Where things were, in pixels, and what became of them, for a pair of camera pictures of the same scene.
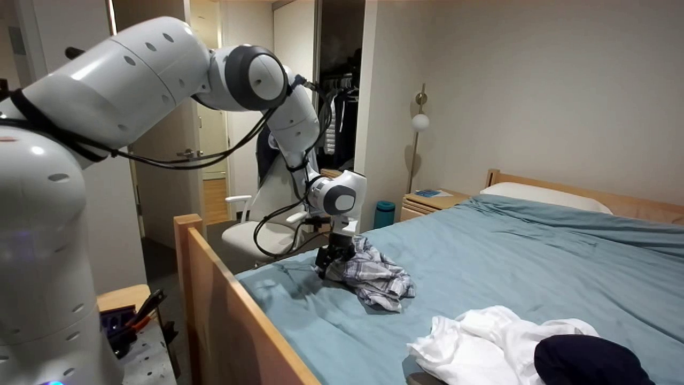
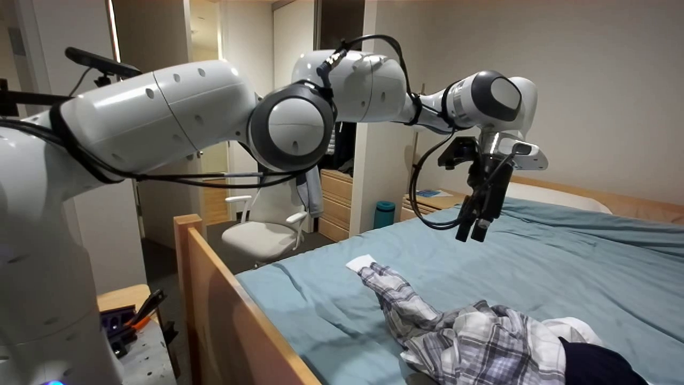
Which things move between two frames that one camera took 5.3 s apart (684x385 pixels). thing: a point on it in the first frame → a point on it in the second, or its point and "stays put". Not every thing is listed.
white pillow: (546, 195) stays put
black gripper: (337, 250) → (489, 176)
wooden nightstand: (420, 203) stays put
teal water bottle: (383, 213) stays put
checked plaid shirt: (373, 277) → (476, 344)
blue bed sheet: (619, 271) stays put
